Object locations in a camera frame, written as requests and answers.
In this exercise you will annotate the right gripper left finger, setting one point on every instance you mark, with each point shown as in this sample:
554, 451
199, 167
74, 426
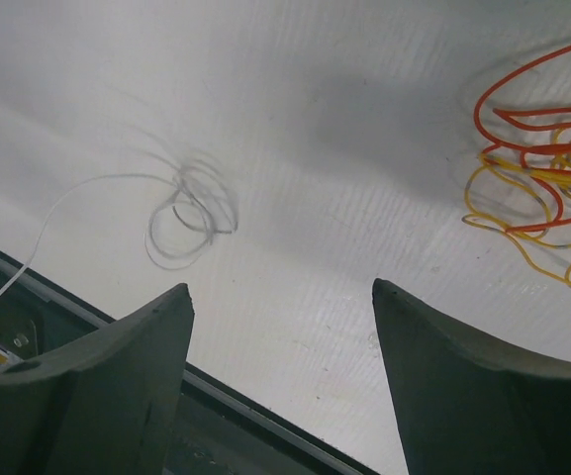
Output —
104, 403

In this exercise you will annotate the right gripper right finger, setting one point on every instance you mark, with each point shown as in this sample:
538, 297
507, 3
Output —
467, 402

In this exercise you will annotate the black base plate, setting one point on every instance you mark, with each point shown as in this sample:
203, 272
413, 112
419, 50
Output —
216, 429

